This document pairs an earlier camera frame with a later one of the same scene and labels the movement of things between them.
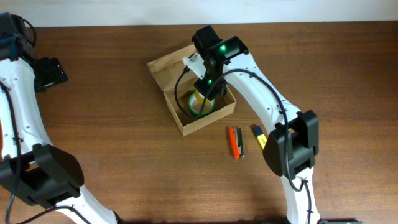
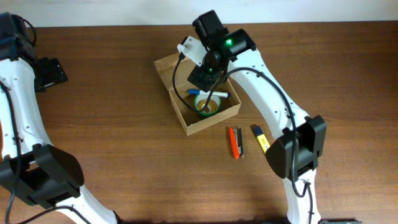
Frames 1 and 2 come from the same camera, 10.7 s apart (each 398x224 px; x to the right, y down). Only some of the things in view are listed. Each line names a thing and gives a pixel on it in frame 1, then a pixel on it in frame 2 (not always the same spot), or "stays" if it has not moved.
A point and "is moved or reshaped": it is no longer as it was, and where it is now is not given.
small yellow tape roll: (201, 99) to (212, 105)
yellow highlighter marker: (260, 136) stays
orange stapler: (235, 139) stays
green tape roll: (200, 105) is moved or reshaped
